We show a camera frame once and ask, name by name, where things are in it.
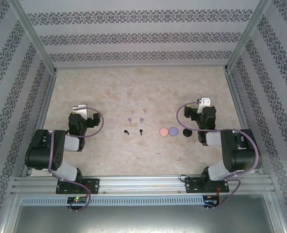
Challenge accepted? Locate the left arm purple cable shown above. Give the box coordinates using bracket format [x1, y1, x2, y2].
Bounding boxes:
[47, 106, 104, 213]

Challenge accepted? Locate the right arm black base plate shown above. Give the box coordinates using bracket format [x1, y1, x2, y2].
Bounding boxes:
[184, 176, 231, 194]

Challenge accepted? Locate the grey slotted cable duct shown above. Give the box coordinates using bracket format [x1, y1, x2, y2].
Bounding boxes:
[20, 195, 205, 207]

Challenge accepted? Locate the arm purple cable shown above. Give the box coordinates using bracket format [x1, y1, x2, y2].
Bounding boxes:
[177, 101, 262, 212]
[47, 106, 104, 213]

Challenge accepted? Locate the aluminium mounting rail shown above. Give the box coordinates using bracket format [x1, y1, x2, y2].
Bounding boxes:
[11, 175, 273, 195]

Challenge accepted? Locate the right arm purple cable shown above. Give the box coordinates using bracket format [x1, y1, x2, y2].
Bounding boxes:
[177, 101, 262, 212]

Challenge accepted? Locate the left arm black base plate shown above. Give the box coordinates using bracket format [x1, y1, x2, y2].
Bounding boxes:
[55, 178, 101, 195]

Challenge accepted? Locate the aluminium frame post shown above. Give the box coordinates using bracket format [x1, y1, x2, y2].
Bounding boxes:
[223, 0, 273, 73]
[7, 0, 58, 73]

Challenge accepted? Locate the grey metal sheet panel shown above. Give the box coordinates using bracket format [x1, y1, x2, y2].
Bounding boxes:
[12, 205, 280, 233]

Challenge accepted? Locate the aluminium side rail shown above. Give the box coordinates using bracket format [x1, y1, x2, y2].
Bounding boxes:
[20, 69, 59, 177]
[224, 69, 266, 175]

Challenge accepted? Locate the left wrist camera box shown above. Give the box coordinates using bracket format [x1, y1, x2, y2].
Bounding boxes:
[72, 104, 88, 117]

